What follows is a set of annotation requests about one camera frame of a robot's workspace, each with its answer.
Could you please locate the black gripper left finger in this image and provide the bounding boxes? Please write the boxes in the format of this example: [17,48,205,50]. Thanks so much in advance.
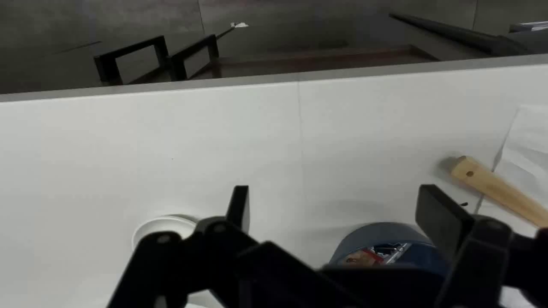
[106,185,260,308]

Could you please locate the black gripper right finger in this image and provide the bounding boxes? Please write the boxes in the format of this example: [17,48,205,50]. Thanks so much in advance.
[414,183,548,308]

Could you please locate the small white dish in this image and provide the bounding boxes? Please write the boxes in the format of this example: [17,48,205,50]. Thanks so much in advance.
[131,212,202,250]

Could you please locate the dark blue bowl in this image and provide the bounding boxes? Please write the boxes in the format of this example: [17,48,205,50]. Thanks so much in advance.
[327,221,452,274]

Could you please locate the red brown sachet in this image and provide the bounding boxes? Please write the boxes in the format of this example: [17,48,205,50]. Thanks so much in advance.
[344,242,414,269]

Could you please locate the wooden spoon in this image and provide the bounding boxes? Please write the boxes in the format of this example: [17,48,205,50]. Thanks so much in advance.
[448,154,548,231]

